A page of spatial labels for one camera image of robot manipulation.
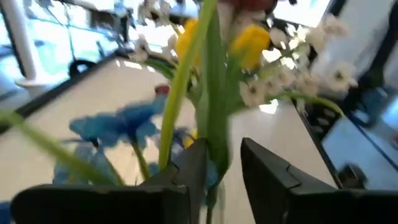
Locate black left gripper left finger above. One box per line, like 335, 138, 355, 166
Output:
10, 138, 208, 224

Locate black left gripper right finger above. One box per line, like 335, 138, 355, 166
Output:
240, 137, 398, 224

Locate blue flower bunch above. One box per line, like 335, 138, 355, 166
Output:
0, 92, 195, 188

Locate white flower bunch green stems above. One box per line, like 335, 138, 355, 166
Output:
127, 0, 360, 175

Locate yellow tulip with stem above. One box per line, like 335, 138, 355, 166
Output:
157, 0, 278, 171

